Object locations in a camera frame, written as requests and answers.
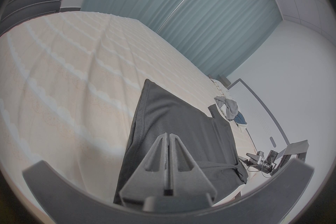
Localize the white printed pillow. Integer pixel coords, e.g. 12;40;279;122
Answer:
212;79;229;93

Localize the dark blue garment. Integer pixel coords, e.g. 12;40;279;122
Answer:
233;112;248;125

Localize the grey garment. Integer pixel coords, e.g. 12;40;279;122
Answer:
214;95;239;121

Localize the bed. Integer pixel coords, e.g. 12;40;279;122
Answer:
0;10;291;205

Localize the black chest of drawers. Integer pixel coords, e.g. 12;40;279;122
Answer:
0;0;70;35

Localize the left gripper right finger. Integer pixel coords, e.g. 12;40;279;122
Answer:
170;133;219;202

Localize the grey bedside table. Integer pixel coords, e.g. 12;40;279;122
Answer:
208;74;232;85

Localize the black T-shirt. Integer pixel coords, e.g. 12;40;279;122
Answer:
113;78;249;205

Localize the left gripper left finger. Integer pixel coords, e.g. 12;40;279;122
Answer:
119;133;168;204

